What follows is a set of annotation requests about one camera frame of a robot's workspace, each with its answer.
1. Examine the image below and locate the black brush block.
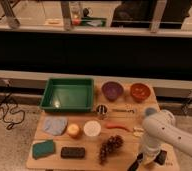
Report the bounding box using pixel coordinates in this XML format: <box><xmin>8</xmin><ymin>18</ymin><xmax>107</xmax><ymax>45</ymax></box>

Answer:
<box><xmin>61</xmin><ymin>147</ymin><xmax>85</xmax><ymax>158</ymax></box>

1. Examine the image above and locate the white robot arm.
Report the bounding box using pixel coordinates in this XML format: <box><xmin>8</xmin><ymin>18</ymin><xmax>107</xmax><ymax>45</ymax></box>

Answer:
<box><xmin>127</xmin><ymin>107</ymin><xmax>192</xmax><ymax>171</ymax></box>

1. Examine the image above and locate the blue cloth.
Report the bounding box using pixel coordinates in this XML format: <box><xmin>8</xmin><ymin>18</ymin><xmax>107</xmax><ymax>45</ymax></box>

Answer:
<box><xmin>42</xmin><ymin>117</ymin><xmax>68</xmax><ymax>136</ymax></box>

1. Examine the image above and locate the black cable on floor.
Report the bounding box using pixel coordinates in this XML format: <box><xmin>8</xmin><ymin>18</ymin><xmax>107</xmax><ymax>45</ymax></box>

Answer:
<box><xmin>0</xmin><ymin>91</ymin><xmax>26</xmax><ymax>131</ymax></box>

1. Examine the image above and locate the yellow corn piece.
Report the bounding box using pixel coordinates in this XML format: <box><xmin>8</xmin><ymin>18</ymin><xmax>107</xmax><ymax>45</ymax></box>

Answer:
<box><xmin>133</xmin><ymin>127</ymin><xmax>144</xmax><ymax>137</ymax></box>

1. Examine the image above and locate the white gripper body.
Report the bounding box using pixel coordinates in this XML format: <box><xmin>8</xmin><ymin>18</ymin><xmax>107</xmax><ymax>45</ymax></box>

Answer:
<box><xmin>139</xmin><ymin>133</ymin><xmax>161</xmax><ymax>165</ymax></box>

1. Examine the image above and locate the small metal cup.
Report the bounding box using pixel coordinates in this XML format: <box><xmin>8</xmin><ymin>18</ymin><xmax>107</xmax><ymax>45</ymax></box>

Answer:
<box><xmin>96</xmin><ymin>105</ymin><xmax>108</xmax><ymax>119</ymax></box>

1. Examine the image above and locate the orange bowl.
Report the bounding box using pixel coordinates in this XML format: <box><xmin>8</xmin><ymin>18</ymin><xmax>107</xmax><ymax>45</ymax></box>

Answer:
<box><xmin>130</xmin><ymin>83</ymin><xmax>151</xmax><ymax>103</ymax></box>

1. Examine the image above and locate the metal spoon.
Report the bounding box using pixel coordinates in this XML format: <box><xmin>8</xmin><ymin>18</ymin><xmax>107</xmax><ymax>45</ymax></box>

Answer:
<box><xmin>112</xmin><ymin>109</ymin><xmax>135</xmax><ymax>113</ymax></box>

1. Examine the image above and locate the wooden table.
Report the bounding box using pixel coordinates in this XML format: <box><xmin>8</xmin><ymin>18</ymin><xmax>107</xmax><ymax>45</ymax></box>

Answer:
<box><xmin>25</xmin><ymin>79</ymin><xmax>181</xmax><ymax>171</ymax></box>

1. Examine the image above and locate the bunch of dark grapes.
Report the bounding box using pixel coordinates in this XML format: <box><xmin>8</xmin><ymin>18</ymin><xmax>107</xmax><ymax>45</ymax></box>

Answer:
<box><xmin>99</xmin><ymin>135</ymin><xmax>124</xmax><ymax>165</ymax></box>

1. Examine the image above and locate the green sponge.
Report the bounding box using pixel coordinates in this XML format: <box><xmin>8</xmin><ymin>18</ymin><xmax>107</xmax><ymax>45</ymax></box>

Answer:
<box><xmin>32</xmin><ymin>140</ymin><xmax>55</xmax><ymax>159</ymax></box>

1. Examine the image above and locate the purple bowl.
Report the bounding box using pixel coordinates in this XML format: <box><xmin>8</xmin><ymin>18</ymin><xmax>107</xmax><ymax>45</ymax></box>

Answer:
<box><xmin>102</xmin><ymin>81</ymin><xmax>124</xmax><ymax>101</ymax></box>

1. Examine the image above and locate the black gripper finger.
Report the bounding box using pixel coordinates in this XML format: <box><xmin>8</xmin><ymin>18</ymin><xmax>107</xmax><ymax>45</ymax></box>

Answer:
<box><xmin>154</xmin><ymin>150</ymin><xmax>167</xmax><ymax>165</ymax></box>
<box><xmin>127</xmin><ymin>153</ymin><xmax>143</xmax><ymax>171</ymax></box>

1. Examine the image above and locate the green plastic tray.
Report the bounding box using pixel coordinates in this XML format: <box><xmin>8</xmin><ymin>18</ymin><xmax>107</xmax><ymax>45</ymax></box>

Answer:
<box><xmin>40</xmin><ymin>78</ymin><xmax>94</xmax><ymax>112</ymax></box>

